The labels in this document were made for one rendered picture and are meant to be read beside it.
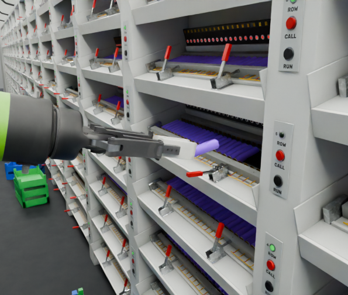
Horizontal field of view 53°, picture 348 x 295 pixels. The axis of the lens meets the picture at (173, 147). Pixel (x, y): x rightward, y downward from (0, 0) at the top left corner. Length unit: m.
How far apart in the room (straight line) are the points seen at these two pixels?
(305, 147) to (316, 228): 0.14
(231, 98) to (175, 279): 0.65
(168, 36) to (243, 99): 0.58
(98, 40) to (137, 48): 0.71
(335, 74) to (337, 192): 0.19
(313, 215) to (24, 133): 0.44
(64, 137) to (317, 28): 0.37
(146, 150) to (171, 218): 0.55
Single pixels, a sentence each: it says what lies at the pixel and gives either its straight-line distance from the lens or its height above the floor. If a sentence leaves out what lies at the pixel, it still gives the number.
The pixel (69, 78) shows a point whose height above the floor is 1.00.
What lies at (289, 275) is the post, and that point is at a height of 0.81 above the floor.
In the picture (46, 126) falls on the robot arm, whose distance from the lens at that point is 0.48.
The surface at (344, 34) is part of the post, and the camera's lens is 0.57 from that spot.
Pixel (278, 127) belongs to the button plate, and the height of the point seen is 1.05.
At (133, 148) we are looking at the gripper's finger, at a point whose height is 1.03.
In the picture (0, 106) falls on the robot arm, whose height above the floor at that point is 1.10.
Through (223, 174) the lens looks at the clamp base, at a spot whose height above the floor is 0.91.
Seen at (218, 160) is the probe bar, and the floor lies 0.93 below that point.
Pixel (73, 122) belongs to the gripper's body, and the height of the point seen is 1.08.
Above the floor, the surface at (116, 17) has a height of 1.28.
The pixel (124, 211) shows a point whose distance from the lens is 1.51.
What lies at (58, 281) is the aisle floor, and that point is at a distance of 2.07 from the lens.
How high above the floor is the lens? 1.17
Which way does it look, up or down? 15 degrees down
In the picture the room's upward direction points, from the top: straight up
